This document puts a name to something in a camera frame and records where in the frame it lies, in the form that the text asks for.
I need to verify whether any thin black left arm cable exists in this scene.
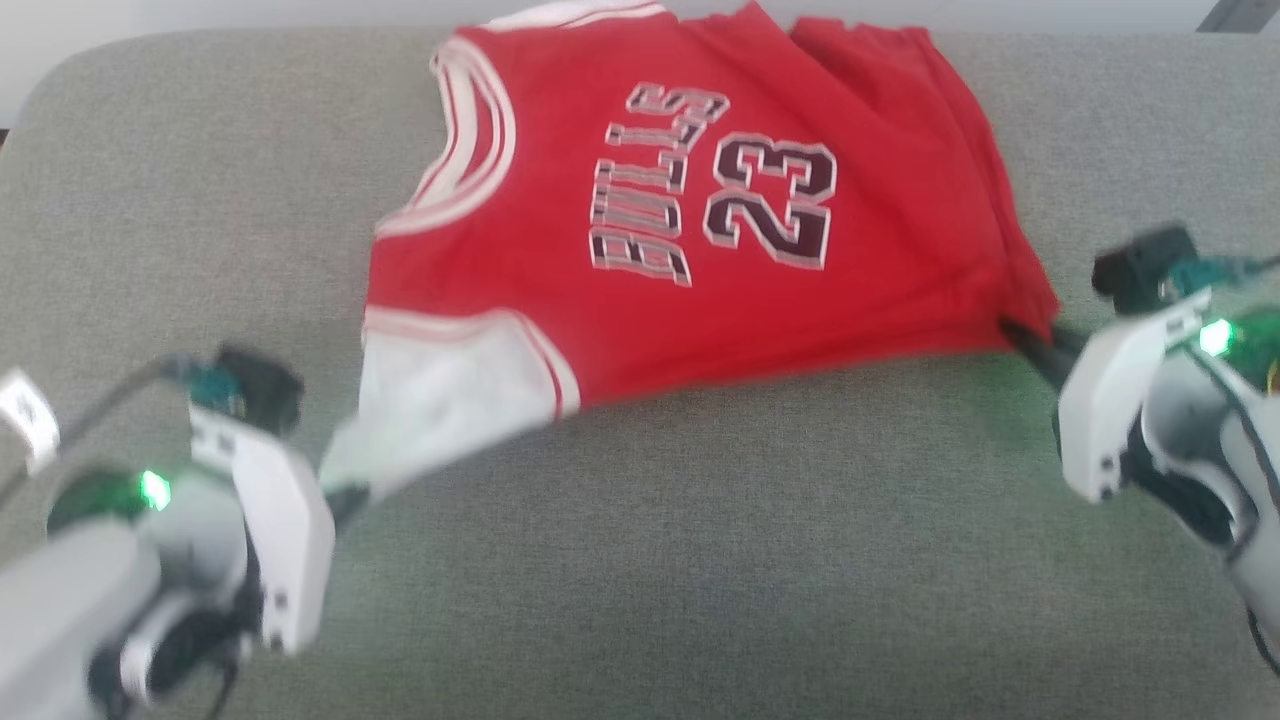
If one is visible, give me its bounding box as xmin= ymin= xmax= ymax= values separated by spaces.
xmin=203 ymin=658 xmax=243 ymax=720

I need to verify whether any black left camera cable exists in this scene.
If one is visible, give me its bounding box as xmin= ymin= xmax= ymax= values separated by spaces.
xmin=0 ymin=354 xmax=199 ymax=506

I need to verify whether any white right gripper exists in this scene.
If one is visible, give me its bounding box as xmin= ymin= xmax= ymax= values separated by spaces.
xmin=999 ymin=289 xmax=1217 ymax=504

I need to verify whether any teal right cable connector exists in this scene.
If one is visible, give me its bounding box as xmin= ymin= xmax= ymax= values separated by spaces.
xmin=1168 ymin=254 xmax=1241 ymax=299

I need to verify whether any grey metal frame post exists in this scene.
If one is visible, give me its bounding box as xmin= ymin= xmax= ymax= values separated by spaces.
xmin=1195 ymin=0 xmax=1280 ymax=36

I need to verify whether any white paper cable label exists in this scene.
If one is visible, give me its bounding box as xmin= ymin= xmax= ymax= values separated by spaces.
xmin=0 ymin=367 xmax=62 ymax=477

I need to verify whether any grey fabric sofa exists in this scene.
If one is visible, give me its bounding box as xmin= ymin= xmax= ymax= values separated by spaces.
xmin=0 ymin=25 xmax=1280 ymax=720

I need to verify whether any teal left cable connector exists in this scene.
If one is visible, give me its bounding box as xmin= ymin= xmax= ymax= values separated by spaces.
xmin=186 ymin=358 xmax=243 ymax=413

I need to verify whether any red white basketball jersey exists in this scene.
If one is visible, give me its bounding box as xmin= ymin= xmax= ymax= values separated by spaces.
xmin=320 ymin=0 xmax=1062 ymax=503

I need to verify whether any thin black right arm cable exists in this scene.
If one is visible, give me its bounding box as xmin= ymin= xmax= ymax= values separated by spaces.
xmin=1244 ymin=608 xmax=1280 ymax=683

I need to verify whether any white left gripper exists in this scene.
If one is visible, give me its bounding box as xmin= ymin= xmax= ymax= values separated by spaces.
xmin=189 ymin=400 xmax=372 ymax=657

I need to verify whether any teal cable connector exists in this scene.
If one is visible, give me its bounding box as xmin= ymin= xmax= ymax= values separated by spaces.
xmin=1168 ymin=254 xmax=1241 ymax=299
xmin=186 ymin=358 xmax=243 ymax=413

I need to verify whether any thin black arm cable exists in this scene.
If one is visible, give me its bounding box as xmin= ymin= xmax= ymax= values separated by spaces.
xmin=1244 ymin=608 xmax=1280 ymax=683
xmin=203 ymin=658 xmax=243 ymax=720

